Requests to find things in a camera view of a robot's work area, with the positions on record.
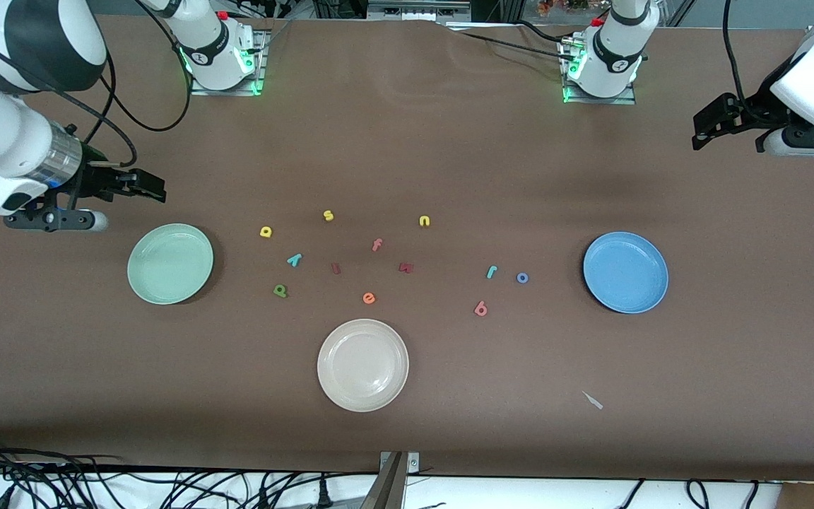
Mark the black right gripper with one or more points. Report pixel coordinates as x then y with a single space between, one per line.
94 179

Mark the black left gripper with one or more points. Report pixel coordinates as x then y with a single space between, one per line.
758 112

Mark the teal letter y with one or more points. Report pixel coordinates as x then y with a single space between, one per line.
295 259

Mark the green letter p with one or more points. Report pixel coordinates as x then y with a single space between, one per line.
276 290

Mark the pink letter b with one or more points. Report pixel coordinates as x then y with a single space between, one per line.
478 309

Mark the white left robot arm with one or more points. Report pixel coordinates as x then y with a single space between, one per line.
612 56

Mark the green plate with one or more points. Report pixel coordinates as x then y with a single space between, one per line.
152 240

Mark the blue plate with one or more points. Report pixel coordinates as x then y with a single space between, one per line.
633 297

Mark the orange flower decoration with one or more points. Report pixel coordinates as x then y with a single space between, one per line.
555 7

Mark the brown table cover mat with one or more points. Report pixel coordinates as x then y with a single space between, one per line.
407 141

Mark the beige plate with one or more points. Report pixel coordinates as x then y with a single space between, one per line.
362 365

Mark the white tape scrap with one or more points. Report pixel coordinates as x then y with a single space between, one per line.
593 400

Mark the grey power strip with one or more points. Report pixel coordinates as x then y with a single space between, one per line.
414 10

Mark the black power plug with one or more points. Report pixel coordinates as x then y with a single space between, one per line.
322 491

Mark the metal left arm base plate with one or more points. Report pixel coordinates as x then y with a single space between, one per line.
571 95

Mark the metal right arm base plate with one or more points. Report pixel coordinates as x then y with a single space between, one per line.
255 71

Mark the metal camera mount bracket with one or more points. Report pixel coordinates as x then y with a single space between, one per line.
389 488

